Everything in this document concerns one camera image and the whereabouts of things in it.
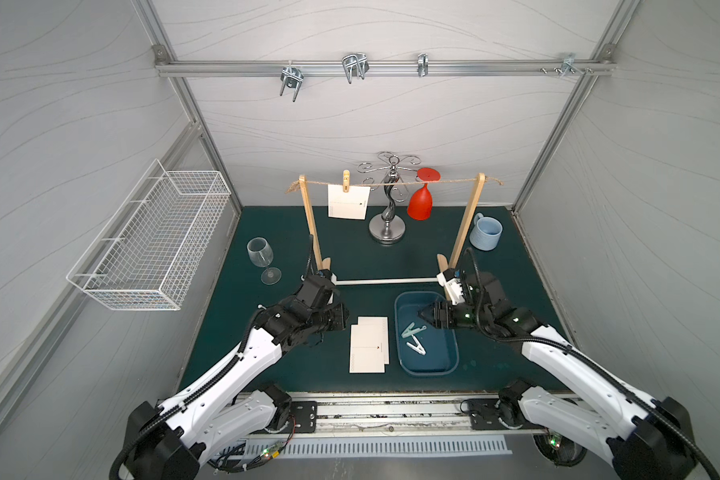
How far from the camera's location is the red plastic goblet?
36.6 inches

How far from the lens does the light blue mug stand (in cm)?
106

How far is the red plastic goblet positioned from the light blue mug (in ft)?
0.66
